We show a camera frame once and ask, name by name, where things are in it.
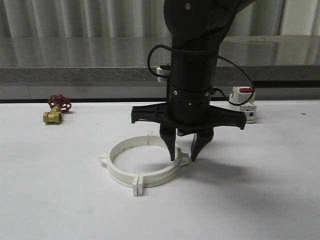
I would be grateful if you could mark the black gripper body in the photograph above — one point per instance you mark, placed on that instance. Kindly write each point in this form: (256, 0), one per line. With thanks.
(189, 111)

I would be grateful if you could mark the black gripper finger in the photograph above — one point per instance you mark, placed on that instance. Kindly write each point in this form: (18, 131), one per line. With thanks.
(200, 140)
(168, 135)

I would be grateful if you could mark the white half-ring pipe clamp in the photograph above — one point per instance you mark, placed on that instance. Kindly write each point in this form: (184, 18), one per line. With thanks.
(158, 177)

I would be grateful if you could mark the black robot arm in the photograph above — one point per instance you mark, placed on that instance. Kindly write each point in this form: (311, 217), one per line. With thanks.
(198, 27)

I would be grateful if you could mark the brass valve red handwheel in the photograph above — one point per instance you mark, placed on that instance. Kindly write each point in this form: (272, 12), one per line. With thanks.
(59, 104)

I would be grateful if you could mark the grey stone counter ledge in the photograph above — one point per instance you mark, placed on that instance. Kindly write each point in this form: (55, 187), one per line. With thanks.
(82, 61)

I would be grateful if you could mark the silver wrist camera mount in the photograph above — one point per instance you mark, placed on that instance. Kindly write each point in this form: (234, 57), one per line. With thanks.
(163, 70)

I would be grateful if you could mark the white circuit breaker red switch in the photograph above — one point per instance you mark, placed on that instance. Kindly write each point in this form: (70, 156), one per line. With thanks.
(239, 95)

